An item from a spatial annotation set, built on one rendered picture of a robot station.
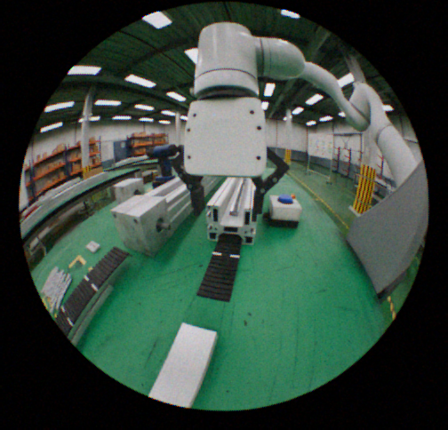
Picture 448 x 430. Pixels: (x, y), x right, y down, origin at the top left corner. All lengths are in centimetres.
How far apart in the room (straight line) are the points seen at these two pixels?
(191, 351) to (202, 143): 23
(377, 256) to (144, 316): 44
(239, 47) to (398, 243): 39
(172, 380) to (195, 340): 7
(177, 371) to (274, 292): 18
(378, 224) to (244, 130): 33
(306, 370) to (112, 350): 25
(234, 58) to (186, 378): 34
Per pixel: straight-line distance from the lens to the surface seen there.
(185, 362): 17
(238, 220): 30
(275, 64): 21
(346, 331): 27
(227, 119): 16
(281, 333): 21
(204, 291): 22
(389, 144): 47
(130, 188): 55
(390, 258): 34
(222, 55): 19
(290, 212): 36
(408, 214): 32
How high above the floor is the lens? 97
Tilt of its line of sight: 25 degrees down
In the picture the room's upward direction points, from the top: straight up
